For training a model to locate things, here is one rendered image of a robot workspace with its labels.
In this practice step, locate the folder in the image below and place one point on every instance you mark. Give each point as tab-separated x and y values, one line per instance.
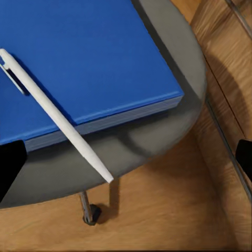
94	59

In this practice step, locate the pen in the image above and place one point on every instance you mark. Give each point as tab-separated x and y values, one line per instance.
63	124

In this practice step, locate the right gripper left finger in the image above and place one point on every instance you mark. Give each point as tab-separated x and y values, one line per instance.
13	156

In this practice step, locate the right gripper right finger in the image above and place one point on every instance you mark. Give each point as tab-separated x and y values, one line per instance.
244	156

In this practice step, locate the swivel chair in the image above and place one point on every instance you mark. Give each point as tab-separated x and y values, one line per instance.
59	170

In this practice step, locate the cabinet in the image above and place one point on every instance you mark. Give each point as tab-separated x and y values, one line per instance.
223	29

